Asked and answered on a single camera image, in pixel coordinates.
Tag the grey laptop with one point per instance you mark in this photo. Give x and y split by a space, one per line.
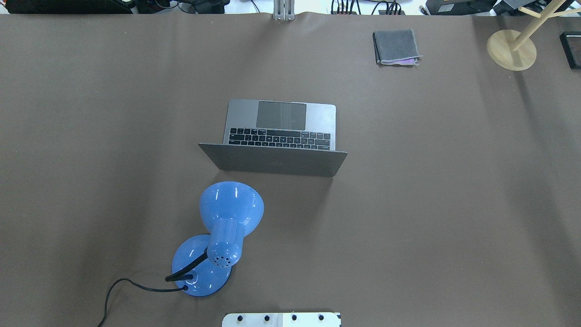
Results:
294 138

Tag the blue desk lamp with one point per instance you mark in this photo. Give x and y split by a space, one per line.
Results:
230 211

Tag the folded grey cloth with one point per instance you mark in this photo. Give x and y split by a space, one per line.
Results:
396 47

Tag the wooden stand with round base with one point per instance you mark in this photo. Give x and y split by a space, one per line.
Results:
514 50

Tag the dark tray with red interior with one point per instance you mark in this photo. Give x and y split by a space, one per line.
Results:
571 43

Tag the aluminium frame post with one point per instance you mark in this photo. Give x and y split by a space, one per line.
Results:
284 10

